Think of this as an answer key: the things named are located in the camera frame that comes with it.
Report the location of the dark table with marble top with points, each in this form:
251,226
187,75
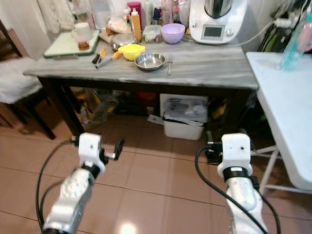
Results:
209,70

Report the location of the red canister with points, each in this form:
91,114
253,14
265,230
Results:
134,6

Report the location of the bagged bread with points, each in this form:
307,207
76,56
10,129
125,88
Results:
118,24

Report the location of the white kitchen machine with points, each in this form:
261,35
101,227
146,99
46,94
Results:
217,27

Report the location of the chair with white cushion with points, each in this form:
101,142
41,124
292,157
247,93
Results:
14,80

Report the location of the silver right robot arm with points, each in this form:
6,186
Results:
243,197

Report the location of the white hanging towel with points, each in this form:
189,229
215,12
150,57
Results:
56,14

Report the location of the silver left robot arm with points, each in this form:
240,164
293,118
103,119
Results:
74,197

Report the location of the glass jar with white lid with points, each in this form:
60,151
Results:
82,35

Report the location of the white power plug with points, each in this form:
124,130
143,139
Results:
283,22

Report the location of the orange squeeze bottle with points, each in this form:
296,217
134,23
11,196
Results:
135,27

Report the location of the teal transparent bottle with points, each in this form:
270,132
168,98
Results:
295,44

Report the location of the white storage bin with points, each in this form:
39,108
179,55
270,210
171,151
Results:
183,130

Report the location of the wide steel bowl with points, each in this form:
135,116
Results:
150,61

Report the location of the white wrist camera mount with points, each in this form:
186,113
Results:
89,148
235,148

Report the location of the purple plastic bowl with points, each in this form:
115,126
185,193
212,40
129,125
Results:
173,33

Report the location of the pale green cutting board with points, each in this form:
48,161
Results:
63,46

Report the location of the steel bowl with lid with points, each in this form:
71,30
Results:
121,41

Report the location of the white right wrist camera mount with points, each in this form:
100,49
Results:
235,148

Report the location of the clear plastic container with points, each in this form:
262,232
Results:
151,34

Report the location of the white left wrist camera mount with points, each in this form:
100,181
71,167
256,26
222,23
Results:
89,148

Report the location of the white folding table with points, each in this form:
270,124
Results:
285,107

